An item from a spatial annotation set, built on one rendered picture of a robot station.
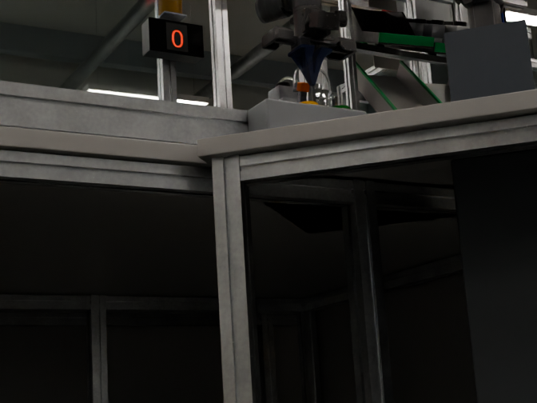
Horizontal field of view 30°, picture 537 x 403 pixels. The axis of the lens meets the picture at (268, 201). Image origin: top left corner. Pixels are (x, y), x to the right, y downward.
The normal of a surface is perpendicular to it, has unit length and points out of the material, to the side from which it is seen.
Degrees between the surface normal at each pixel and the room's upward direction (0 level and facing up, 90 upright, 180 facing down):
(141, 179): 90
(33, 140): 90
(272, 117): 90
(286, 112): 90
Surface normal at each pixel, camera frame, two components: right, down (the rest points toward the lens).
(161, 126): 0.49, -0.23
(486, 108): -0.29, -0.20
